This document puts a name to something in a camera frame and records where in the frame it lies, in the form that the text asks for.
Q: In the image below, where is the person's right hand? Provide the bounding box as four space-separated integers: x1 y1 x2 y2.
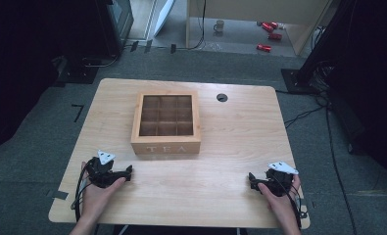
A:
257 174 302 227

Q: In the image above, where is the long black floor cable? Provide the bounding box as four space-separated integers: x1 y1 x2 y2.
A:
324 106 360 235

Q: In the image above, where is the wooden tea box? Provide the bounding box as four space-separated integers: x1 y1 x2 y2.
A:
130 91 202 156

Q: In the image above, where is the black cable bundle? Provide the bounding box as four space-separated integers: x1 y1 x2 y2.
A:
309 59 334 97

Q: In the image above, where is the black cabinet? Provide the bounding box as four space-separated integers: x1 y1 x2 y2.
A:
95 0 135 59

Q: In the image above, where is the person's left hand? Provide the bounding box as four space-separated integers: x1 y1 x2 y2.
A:
79 162 127 220

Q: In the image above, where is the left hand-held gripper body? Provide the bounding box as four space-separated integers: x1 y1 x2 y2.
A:
84 149 119 189

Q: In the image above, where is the left hand-held gripper cable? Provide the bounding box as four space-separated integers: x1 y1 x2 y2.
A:
70 163 91 223

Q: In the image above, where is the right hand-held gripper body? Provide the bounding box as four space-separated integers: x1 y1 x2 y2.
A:
263 161 299 198

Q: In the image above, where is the right hand-held gripper cable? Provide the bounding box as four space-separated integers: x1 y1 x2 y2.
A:
277 177 309 230

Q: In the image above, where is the hand-held gripper cable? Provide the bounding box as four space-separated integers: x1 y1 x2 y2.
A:
277 177 309 230
70 163 91 223

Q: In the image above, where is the black stand base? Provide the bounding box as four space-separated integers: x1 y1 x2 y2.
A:
280 68 320 96
54 57 100 85

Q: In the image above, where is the grey tape strip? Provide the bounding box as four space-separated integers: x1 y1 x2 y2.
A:
51 189 70 201

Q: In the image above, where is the black hanging cable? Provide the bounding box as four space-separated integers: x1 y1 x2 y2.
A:
175 0 208 51

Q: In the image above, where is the white board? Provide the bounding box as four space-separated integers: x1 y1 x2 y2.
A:
153 0 176 37

